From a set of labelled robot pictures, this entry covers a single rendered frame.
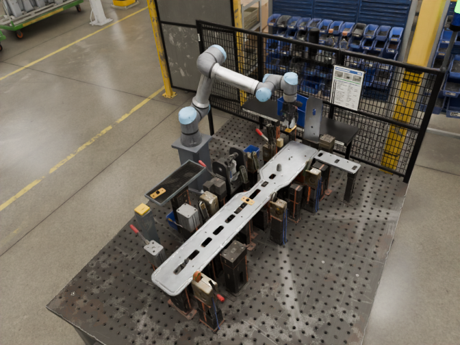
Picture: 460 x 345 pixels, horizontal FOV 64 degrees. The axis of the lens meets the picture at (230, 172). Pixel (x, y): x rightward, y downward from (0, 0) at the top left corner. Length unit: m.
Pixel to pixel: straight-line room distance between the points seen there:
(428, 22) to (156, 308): 2.16
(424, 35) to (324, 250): 1.35
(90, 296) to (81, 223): 1.54
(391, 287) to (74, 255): 2.63
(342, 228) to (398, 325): 0.86
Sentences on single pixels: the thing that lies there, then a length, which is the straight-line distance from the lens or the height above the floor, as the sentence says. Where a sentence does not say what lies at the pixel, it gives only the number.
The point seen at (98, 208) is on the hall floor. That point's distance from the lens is 3.88.
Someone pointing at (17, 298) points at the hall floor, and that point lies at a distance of 3.53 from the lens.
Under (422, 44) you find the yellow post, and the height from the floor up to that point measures 1.67.
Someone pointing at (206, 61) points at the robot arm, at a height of 1.70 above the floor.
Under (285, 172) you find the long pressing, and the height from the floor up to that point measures 1.00.
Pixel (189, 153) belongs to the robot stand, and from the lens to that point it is 2.48.
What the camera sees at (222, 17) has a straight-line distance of 4.42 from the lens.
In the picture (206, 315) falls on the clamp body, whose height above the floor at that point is 0.81.
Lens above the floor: 2.56
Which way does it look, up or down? 41 degrees down
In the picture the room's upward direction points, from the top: 5 degrees counter-clockwise
